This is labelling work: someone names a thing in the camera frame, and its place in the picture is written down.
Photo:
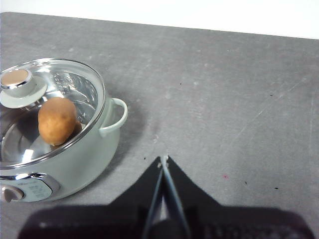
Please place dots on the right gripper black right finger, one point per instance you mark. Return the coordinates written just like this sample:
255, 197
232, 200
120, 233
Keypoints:
224, 221

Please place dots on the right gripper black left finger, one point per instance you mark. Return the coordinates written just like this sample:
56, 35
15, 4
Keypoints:
112, 219

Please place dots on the brown potato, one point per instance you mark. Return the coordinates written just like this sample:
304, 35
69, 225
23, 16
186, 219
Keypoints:
57, 119

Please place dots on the glass lid with green knob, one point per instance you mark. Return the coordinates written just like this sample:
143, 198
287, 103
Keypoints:
17, 84

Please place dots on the sage green electric cooking pot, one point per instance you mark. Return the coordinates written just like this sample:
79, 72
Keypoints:
82, 164

